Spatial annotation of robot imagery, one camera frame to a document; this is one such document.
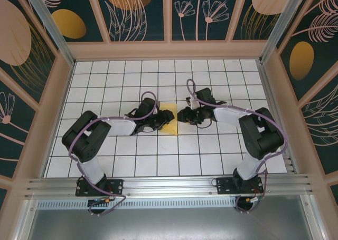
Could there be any yellow square paper sheet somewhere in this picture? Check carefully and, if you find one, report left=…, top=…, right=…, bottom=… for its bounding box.
left=157, top=102, right=179, bottom=136

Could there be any grey metal sheet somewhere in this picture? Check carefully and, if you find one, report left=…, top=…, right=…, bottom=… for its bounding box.
left=15, top=197, right=325, bottom=240

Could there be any aluminium mounting rail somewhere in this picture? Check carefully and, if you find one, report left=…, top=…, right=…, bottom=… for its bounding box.
left=25, top=172, right=314, bottom=198

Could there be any aluminium side rail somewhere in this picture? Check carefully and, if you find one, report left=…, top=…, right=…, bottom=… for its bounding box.
left=256, top=60, right=301, bottom=174

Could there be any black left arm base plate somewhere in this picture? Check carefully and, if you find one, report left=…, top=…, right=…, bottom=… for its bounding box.
left=75, top=178, right=125, bottom=197

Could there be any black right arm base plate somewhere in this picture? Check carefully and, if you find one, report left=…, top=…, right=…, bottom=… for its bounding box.
left=215, top=177, right=265, bottom=195

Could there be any grey slotted cable duct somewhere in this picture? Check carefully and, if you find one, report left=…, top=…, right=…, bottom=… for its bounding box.
left=36, top=196, right=238, bottom=209

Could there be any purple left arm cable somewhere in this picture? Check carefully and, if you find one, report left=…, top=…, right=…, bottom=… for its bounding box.
left=69, top=91, right=159, bottom=217

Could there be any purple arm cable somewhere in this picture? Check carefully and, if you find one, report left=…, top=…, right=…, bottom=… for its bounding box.
left=69, top=91, right=159, bottom=217
left=186, top=78, right=288, bottom=214

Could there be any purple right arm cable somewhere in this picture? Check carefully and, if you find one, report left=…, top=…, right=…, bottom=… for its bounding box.
left=186, top=78, right=288, bottom=214

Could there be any aluminium frame post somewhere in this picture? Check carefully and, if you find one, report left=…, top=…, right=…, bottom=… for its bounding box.
left=258, top=0, right=312, bottom=65
left=21, top=0, right=77, bottom=68

